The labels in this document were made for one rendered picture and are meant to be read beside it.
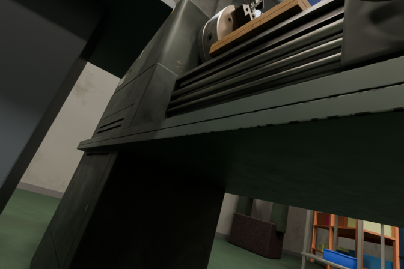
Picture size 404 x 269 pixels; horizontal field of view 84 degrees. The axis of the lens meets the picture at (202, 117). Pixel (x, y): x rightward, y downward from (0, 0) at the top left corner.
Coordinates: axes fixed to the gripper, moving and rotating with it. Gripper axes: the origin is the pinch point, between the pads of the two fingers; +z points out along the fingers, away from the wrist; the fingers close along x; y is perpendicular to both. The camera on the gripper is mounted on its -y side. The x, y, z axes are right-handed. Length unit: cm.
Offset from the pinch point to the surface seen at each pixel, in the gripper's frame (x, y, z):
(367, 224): 97, -384, 2
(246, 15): 4.8, 7.4, 15.0
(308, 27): 32, 26, 48
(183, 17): -20.3, 13.3, 19.0
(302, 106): 36, 41, 77
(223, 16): -2.2, 11.4, 19.6
